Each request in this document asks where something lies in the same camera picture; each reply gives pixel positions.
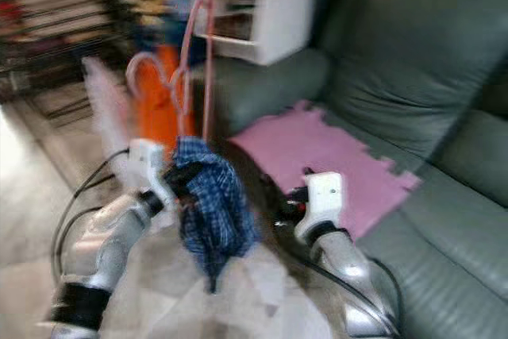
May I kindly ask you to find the blue plaid garment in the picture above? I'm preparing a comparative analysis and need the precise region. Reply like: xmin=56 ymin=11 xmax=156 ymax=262
xmin=173 ymin=137 xmax=261 ymax=292

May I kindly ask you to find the pink plastic clothes hanger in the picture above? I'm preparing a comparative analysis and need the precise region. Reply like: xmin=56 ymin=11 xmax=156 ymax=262
xmin=127 ymin=0 xmax=215 ymax=143

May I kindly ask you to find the orange shirt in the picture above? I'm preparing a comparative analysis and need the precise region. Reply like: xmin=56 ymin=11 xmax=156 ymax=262
xmin=137 ymin=44 xmax=195 ymax=157

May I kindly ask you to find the white shirt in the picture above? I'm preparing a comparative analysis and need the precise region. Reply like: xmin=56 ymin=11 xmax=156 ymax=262
xmin=83 ymin=57 xmax=152 ymax=189

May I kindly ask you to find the large white clothes bin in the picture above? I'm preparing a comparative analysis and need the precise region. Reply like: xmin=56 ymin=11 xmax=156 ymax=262
xmin=190 ymin=0 xmax=318 ymax=66

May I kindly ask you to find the green leather sofa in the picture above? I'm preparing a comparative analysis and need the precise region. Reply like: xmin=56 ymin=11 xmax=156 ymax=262
xmin=218 ymin=0 xmax=508 ymax=339

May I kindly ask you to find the blue clothes pile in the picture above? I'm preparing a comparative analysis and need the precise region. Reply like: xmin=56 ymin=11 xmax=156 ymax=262
xmin=163 ymin=0 xmax=203 ymax=58

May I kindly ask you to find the black metal drying rack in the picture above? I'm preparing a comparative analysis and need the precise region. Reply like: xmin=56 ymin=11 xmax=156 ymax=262
xmin=0 ymin=0 xmax=152 ymax=125

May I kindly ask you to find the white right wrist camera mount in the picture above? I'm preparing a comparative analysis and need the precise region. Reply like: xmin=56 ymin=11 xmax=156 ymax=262
xmin=294 ymin=171 xmax=346 ymax=245

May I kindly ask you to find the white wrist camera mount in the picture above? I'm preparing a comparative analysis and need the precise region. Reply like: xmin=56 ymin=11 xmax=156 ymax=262
xmin=127 ymin=139 xmax=169 ymax=205
xmin=294 ymin=171 xmax=346 ymax=245

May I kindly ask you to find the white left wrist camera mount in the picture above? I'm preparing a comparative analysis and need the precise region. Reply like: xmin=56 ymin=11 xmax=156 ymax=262
xmin=127 ymin=139 xmax=169 ymax=205

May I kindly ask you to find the short black left arm cable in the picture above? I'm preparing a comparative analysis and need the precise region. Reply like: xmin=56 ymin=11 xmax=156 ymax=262
xmin=57 ymin=208 xmax=106 ymax=276

